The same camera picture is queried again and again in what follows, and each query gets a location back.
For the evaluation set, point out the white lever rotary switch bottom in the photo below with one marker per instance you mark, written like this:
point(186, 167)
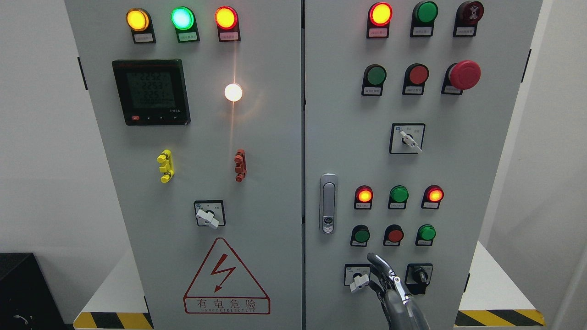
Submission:
point(356, 276)

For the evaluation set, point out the door rotary switch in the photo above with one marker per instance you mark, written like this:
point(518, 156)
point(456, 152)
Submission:
point(406, 138)
point(209, 213)

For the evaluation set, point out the red electric hazard warning sign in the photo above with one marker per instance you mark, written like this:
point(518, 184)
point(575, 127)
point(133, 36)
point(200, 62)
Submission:
point(224, 285)

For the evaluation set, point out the yellow indicator light top left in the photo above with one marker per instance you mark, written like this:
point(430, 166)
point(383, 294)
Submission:
point(141, 26)

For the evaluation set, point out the black box lower left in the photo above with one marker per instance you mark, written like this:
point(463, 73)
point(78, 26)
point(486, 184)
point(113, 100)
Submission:
point(26, 302)

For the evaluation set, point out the right grey cabinet door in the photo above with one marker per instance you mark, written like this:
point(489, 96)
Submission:
point(348, 134)

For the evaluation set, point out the red lit indicator lower left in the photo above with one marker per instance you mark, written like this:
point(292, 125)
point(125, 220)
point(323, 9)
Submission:
point(363, 197)

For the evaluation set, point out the red push button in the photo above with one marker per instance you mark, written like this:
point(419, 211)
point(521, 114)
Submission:
point(415, 78)
point(393, 236)

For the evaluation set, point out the red emergency stop button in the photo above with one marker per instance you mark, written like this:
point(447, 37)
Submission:
point(461, 76)

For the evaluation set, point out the red lit indicator light left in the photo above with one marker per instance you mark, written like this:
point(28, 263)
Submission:
point(227, 24)

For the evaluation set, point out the green indicator top right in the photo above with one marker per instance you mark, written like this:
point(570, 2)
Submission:
point(423, 17)

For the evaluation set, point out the grey robotic humanoid hand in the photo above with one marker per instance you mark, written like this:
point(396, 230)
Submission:
point(400, 310)

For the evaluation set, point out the left grey cabinet door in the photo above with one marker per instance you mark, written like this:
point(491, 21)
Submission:
point(263, 212)

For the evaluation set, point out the green push button lower right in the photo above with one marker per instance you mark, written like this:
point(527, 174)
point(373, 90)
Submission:
point(425, 235)

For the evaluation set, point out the dark red buzzer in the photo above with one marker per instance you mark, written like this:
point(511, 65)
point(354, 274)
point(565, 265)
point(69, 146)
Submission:
point(467, 18)

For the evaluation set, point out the red lit indicator top right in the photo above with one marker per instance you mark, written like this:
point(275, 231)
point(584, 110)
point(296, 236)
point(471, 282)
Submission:
point(378, 21)

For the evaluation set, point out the red lit indicator lower right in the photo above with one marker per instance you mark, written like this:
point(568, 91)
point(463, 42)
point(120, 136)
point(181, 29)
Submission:
point(432, 197)

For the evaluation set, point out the black knob selector switch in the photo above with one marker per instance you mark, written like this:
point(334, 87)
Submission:
point(418, 277)

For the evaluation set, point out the grey cabinet door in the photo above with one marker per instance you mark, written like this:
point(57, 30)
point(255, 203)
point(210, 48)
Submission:
point(348, 134)
point(263, 212)

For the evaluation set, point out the white lit indicator lamp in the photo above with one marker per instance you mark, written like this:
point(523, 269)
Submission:
point(233, 92)

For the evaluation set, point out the green indicator lower middle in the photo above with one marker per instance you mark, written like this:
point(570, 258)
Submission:
point(398, 197)

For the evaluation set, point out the right door upper rotary switch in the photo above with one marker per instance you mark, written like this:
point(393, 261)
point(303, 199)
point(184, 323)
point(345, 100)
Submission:
point(406, 138)

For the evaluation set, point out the green lit indicator light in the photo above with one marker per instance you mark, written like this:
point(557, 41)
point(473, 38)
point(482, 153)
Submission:
point(185, 24)

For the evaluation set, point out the left door rotary switch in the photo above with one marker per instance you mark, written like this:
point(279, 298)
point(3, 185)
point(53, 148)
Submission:
point(209, 213)

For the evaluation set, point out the red push button upper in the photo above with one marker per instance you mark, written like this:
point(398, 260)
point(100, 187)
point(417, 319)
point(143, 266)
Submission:
point(415, 78)

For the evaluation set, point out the black digital power meter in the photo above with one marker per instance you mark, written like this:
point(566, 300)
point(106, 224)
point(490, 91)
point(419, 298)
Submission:
point(152, 92)

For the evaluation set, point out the green push button upper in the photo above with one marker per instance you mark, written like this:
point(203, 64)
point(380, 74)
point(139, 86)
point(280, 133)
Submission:
point(373, 80)

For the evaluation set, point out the silver cabinet door handle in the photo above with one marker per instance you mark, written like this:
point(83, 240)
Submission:
point(328, 185)

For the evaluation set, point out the red push button lower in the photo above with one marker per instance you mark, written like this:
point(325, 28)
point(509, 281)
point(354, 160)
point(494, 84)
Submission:
point(393, 236)

